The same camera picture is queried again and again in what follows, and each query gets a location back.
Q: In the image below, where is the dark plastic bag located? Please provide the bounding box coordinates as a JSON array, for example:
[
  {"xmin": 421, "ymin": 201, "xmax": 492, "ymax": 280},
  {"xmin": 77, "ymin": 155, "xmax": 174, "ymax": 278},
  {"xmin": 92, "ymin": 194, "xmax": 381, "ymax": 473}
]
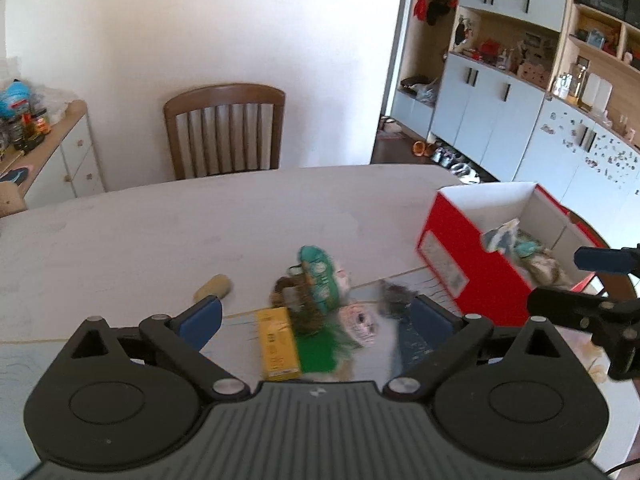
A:
[{"xmin": 378, "ymin": 280, "xmax": 416, "ymax": 320}]

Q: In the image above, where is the pink monster plush face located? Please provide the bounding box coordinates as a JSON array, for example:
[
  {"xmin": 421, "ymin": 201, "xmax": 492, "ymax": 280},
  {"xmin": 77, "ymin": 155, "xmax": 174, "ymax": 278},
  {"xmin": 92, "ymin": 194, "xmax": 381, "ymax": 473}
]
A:
[{"xmin": 336, "ymin": 304, "xmax": 378, "ymax": 348}]

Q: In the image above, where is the yellow rectangular box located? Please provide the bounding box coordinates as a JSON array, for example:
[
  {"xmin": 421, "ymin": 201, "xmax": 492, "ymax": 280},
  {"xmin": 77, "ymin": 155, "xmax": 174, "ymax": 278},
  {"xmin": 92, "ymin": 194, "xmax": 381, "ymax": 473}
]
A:
[{"xmin": 255, "ymin": 307, "xmax": 302, "ymax": 382}]

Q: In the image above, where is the brown scrunchie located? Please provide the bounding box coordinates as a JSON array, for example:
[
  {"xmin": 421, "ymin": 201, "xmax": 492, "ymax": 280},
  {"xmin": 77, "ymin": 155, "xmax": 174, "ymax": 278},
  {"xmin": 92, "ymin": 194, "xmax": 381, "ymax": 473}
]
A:
[{"xmin": 269, "ymin": 274, "xmax": 324, "ymax": 336}]

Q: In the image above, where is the green cartoon plush pouch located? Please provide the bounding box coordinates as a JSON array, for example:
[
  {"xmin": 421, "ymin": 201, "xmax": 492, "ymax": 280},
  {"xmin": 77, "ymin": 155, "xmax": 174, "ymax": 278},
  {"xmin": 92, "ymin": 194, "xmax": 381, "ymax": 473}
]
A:
[{"xmin": 295, "ymin": 326, "xmax": 361, "ymax": 375}]

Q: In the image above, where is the brown wooden chair right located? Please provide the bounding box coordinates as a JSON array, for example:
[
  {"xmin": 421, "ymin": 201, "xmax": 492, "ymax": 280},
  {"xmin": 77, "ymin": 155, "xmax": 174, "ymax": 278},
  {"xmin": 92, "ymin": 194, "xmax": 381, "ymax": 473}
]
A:
[{"xmin": 566, "ymin": 209, "xmax": 639, "ymax": 306}]

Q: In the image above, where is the brown wooden chair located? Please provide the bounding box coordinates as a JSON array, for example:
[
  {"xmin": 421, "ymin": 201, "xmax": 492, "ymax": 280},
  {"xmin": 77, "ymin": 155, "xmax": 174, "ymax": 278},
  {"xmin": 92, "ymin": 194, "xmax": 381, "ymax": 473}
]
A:
[
  {"xmin": 566, "ymin": 209, "xmax": 639, "ymax": 306},
  {"xmin": 163, "ymin": 84, "xmax": 286, "ymax": 180}
]

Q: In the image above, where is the wooden cork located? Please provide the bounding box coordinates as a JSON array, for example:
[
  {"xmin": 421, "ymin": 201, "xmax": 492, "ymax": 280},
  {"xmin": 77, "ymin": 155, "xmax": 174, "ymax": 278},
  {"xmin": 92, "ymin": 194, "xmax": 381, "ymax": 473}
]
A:
[{"xmin": 193, "ymin": 274, "xmax": 232, "ymax": 304}]

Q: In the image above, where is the crumpled camouflage pouch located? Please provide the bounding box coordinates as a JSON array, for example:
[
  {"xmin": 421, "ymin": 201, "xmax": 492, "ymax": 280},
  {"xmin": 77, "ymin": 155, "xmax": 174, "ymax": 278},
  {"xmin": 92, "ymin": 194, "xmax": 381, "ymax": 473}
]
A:
[{"xmin": 520, "ymin": 252, "xmax": 574, "ymax": 289}]

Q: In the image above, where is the red cardboard shoe box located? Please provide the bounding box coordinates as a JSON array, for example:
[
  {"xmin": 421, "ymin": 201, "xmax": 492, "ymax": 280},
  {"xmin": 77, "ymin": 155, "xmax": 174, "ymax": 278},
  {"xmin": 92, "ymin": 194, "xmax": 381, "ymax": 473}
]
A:
[{"xmin": 416, "ymin": 182, "xmax": 603, "ymax": 326}]

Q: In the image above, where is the white printed tissue pack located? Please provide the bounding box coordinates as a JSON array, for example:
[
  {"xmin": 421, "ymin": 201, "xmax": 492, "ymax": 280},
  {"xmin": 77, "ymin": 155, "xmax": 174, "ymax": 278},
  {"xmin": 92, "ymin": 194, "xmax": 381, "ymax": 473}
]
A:
[{"xmin": 480, "ymin": 218, "xmax": 520, "ymax": 254}]

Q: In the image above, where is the brown wooden chair far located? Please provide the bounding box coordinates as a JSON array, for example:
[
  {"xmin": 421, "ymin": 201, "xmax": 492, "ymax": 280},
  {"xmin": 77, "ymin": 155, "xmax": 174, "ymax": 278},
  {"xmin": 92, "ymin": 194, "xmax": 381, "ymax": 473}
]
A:
[{"xmin": 163, "ymin": 84, "xmax": 286, "ymax": 180}]

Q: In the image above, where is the white drawer sideboard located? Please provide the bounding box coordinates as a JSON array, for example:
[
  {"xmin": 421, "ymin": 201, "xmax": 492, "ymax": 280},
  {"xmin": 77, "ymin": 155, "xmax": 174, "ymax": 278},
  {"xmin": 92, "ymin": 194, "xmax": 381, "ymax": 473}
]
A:
[{"xmin": 1, "ymin": 100, "xmax": 105, "ymax": 209}]

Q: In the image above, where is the light blue wall cabinet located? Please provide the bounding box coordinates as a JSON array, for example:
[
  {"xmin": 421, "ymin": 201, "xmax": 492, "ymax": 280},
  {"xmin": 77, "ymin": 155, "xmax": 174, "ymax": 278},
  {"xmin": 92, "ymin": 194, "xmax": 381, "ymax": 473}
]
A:
[{"xmin": 387, "ymin": 0, "xmax": 639, "ymax": 246}]

